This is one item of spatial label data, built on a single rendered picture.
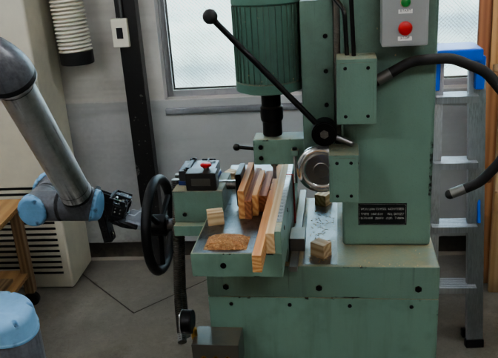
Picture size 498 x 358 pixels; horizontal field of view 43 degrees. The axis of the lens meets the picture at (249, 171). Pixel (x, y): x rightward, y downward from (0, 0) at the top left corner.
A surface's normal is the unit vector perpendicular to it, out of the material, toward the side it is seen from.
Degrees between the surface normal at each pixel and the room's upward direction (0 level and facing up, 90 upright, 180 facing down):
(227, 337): 0
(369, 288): 90
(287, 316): 90
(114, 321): 0
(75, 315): 0
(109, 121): 90
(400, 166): 90
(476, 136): 82
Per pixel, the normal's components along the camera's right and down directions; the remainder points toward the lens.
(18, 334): 0.78, 0.10
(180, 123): -0.08, 0.35
